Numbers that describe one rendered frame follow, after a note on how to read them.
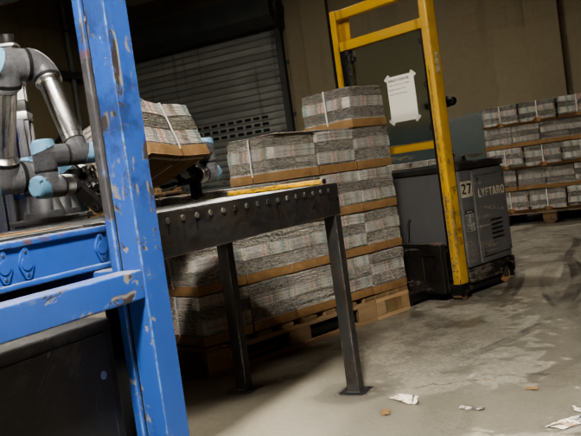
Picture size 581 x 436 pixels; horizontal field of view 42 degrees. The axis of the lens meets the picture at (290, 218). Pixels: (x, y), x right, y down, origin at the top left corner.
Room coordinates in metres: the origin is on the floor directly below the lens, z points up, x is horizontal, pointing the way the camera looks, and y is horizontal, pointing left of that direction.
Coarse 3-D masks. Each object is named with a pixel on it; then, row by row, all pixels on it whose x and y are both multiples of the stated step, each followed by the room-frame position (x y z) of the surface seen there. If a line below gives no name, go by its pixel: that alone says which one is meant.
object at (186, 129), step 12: (168, 108) 2.89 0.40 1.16; (180, 108) 2.96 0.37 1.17; (180, 120) 2.92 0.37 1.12; (192, 120) 3.00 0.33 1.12; (180, 132) 2.89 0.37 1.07; (192, 132) 2.96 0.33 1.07; (192, 156) 2.88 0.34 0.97; (204, 156) 2.97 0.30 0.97; (180, 168) 2.94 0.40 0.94; (156, 180) 2.94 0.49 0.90; (168, 180) 3.03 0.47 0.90
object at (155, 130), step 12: (144, 108) 2.75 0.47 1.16; (156, 108) 2.82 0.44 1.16; (144, 120) 2.71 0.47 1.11; (156, 120) 2.78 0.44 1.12; (84, 132) 2.79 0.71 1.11; (156, 132) 2.74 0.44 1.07; (156, 156) 2.69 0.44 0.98; (168, 156) 2.74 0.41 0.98; (96, 168) 2.76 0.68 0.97; (156, 168) 2.79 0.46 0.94
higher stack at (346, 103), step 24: (312, 96) 4.31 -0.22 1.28; (336, 96) 4.17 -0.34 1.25; (360, 96) 4.17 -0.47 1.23; (312, 120) 4.33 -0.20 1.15; (336, 120) 4.19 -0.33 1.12; (360, 144) 4.12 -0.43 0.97; (384, 144) 4.26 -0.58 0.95; (384, 168) 4.25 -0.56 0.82; (384, 192) 4.22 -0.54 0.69; (384, 216) 4.21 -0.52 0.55; (384, 240) 4.20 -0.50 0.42; (384, 264) 4.18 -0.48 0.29; (384, 312) 4.13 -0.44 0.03
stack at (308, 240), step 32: (224, 192) 3.47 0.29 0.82; (352, 192) 4.05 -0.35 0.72; (320, 224) 3.86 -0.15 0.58; (352, 224) 4.03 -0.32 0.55; (192, 256) 3.32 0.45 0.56; (256, 256) 3.56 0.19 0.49; (288, 256) 3.70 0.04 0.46; (320, 256) 3.85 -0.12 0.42; (256, 288) 3.54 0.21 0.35; (288, 288) 3.69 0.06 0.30; (320, 288) 3.82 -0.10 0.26; (352, 288) 3.98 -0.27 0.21; (192, 320) 3.37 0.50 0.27; (224, 320) 3.41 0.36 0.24; (256, 320) 3.53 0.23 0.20; (320, 320) 3.80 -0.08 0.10; (192, 352) 3.42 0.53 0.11; (224, 352) 3.38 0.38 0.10; (256, 352) 3.67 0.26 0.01
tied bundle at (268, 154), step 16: (240, 144) 3.89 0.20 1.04; (256, 144) 3.80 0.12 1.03; (272, 144) 3.70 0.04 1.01; (288, 144) 3.77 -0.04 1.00; (304, 144) 3.85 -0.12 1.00; (240, 160) 3.90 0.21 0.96; (256, 160) 3.81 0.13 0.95; (272, 160) 3.72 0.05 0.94; (288, 160) 3.76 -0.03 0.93; (304, 160) 3.84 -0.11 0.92; (240, 176) 3.91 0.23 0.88; (304, 176) 3.83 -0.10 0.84
